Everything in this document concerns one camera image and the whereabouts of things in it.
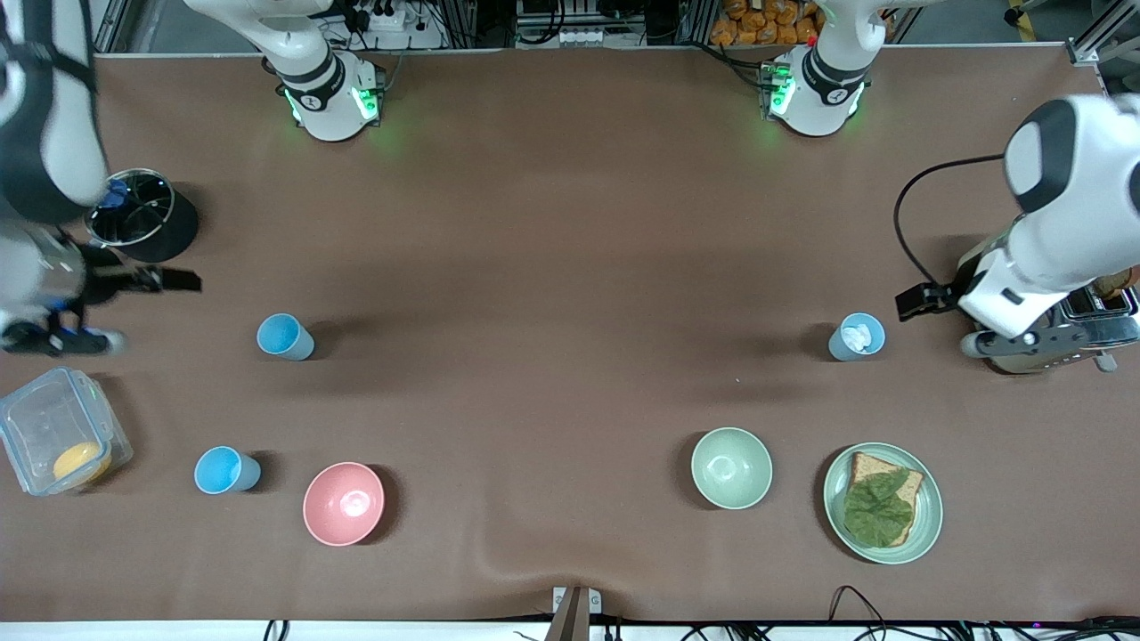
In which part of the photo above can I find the blue cup holding tissue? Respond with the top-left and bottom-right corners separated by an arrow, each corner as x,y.
828,312 -> 887,362

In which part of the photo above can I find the blue plastic cup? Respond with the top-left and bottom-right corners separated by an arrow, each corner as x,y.
194,446 -> 262,495
256,313 -> 315,361

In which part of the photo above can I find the beige chrome toaster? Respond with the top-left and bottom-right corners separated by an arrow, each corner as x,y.
957,236 -> 1140,375

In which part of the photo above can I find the clear plastic food container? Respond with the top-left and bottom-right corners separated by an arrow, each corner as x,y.
0,367 -> 134,497

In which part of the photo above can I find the brown bread slice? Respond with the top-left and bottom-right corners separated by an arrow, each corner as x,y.
848,451 -> 925,547

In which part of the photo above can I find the orange round food piece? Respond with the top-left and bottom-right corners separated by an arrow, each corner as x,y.
53,442 -> 112,486

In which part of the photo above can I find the pale green plate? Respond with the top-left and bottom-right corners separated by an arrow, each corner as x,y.
823,442 -> 943,565

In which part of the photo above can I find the green lettuce leaf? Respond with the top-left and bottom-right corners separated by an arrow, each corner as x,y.
843,470 -> 915,548

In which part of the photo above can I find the pale green bowl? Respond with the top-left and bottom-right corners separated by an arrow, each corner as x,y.
691,427 -> 774,510

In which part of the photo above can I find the pink bowl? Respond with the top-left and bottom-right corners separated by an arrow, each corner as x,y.
303,462 -> 386,547

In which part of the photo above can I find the bag of orange snacks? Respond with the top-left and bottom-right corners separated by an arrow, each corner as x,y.
710,0 -> 825,47

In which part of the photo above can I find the white power strip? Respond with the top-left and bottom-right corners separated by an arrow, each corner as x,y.
352,0 -> 408,33

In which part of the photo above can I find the black saucepan with blue handle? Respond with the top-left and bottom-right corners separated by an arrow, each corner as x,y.
86,169 -> 200,264

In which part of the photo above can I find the aluminium frame profile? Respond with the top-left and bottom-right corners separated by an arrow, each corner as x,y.
1067,0 -> 1140,69

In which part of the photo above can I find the looped black floor cable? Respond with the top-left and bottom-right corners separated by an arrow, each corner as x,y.
828,585 -> 892,641

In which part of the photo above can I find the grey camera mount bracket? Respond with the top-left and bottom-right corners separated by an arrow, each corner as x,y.
552,586 -> 602,641

